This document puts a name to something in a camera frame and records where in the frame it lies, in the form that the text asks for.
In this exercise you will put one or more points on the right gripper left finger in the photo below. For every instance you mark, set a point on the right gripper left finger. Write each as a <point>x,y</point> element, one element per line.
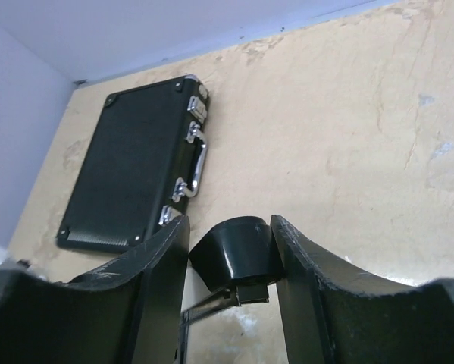
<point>125,311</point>

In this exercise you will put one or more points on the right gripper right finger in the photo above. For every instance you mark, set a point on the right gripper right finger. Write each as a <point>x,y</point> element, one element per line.
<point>335,312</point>

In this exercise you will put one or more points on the silver black stapler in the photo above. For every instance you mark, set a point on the silver black stapler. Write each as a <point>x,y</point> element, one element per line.
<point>232,265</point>

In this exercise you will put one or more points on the black briefcase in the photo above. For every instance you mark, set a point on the black briefcase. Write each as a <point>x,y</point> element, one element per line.
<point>143,165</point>

